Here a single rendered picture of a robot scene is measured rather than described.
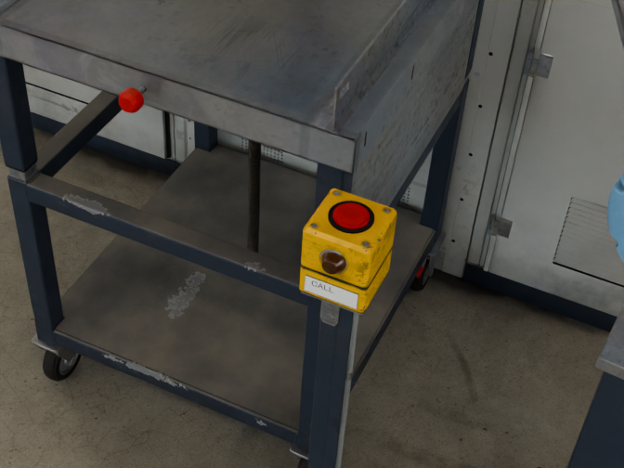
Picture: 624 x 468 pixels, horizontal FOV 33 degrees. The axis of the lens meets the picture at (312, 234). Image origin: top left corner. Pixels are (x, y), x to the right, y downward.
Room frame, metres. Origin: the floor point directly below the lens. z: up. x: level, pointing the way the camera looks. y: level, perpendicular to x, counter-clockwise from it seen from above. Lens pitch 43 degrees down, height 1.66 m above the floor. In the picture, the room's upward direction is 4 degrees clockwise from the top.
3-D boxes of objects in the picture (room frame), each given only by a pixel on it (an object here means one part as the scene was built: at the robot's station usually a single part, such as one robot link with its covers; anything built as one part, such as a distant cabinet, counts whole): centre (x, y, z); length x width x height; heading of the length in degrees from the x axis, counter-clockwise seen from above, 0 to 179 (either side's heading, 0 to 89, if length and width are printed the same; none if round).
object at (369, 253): (0.84, -0.04, 0.85); 0.08 x 0.08 x 0.10; 68
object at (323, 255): (0.79, -0.02, 0.87); 0.03 x 0.01 x 0.03; 68
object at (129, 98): (1.13, 0.25, 0.82); 0.04 x 0.03 x 0.03; 158
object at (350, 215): (0.84, -0.04, 0.90); 0.04 x 0.04 x 0.02
